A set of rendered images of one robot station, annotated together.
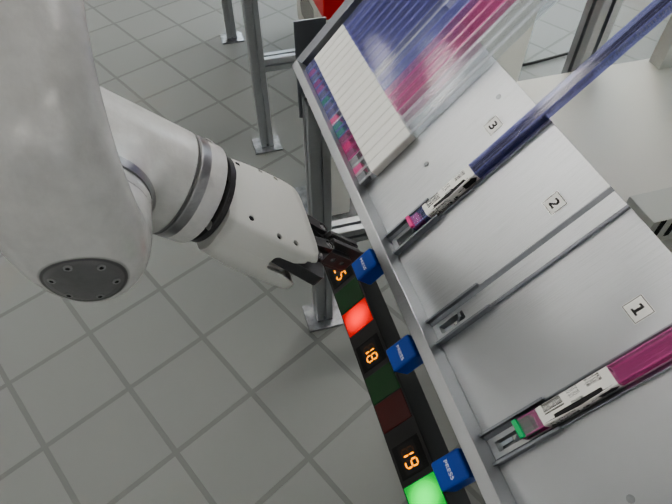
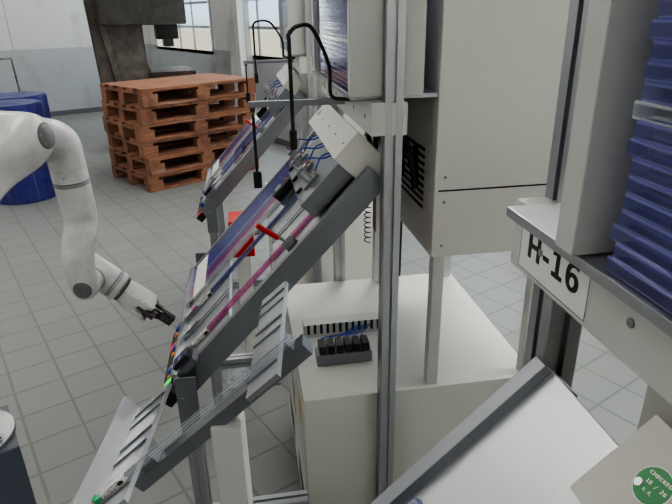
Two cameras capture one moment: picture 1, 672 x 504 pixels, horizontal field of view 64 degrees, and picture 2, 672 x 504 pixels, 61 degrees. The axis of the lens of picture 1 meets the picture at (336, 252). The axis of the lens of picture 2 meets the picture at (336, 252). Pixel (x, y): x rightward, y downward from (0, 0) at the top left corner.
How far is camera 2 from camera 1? 1.33 m
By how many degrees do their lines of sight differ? 28
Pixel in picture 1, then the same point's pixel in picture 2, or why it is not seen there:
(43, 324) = (59, 417)
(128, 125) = (102, 263)
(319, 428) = not seen: hidden behind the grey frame
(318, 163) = not seen: hidden behind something
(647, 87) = (361, 288)
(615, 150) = (324, 309)
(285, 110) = not seen: hidden behind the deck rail
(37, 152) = (80, 258)
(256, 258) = (131, 305)
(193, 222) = (114, 290)
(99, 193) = (89, 268)
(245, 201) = (132, 289)
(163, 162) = (109, 273)
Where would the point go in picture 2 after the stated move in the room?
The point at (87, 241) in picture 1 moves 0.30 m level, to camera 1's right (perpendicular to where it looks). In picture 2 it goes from (84, 279) to (195, 283)
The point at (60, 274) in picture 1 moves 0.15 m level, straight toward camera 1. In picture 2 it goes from (77, 287) to (89, 309)
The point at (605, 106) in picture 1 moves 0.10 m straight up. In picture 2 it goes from (335, 294) to (334, 269)
